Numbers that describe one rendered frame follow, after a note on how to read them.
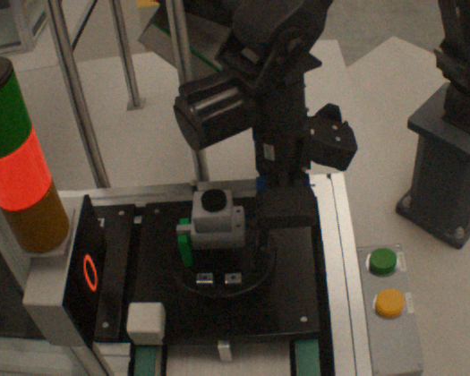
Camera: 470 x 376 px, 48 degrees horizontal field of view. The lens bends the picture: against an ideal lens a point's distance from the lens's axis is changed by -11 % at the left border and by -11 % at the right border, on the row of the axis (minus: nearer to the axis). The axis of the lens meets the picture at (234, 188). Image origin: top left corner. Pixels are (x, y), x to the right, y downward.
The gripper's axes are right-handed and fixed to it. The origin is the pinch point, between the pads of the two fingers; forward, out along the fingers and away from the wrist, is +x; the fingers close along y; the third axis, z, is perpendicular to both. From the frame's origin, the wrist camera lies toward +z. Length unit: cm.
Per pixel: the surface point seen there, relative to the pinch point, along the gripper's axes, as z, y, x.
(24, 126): -17.3, -19.5, -27.9
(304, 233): 2.7, 4.1, 12.5
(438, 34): 103, 228, 111
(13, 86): -17.2, -19.2, -31.0
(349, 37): 47, 224, 110
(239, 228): -5.5, -1.7, 3.9
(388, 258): 13.8, -1.7, 12.4
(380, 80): 25, 56, 24
